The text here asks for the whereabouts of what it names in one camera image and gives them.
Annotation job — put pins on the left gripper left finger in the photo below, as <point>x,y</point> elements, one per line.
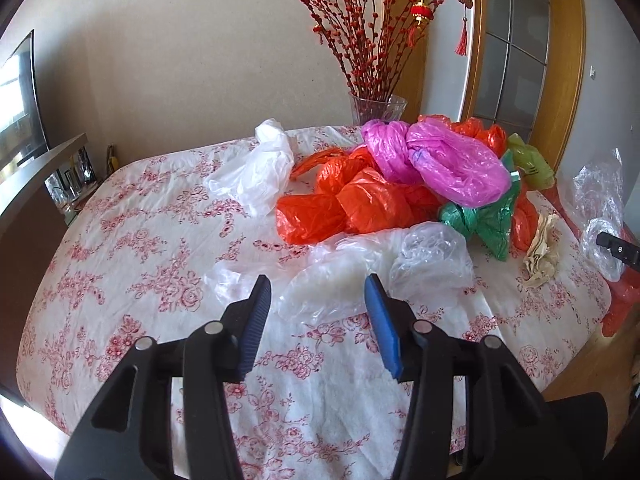
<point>125,431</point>

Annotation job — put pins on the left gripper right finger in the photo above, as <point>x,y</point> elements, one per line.
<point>510,432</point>

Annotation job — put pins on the glass vase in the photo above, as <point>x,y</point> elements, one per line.
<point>364,110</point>

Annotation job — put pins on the red lantern ornament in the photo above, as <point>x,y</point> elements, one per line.
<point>420,14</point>

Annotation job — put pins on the clear plastic bag front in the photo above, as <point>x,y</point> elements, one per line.
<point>428,263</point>

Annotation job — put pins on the crumpled beige paper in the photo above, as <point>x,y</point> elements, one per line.
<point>542,256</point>

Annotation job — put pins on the light green plastic bag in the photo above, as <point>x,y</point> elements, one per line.
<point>537,173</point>

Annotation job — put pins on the floral pink white tablecloth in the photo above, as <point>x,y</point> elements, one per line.
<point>140,261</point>

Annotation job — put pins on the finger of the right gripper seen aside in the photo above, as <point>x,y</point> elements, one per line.
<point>627,253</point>

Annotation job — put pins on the red bin liner bag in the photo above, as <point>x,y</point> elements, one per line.
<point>624,292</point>

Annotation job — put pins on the dark green plastic bag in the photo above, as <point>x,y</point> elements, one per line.
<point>490,223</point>

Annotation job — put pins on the flat screen television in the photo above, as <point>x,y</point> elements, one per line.
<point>22,134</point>

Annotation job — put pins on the red tassel knot decoration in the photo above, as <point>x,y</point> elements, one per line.
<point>462,46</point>

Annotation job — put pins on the orange plastic bag front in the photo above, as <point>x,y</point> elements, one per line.
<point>350,196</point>

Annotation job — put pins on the clear crinkled plastic bag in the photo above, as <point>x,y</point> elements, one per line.
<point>598,205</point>

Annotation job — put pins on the red berry branches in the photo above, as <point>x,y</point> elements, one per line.
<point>368,39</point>

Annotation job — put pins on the white plastic bag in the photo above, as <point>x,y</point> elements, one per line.
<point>257,179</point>

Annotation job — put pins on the magenta plastic bag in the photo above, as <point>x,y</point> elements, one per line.
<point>459,168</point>

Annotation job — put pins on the grey tv cabinet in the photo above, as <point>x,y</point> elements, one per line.
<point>31,230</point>

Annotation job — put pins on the glass panel wooden door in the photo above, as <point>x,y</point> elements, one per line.
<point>526,66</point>

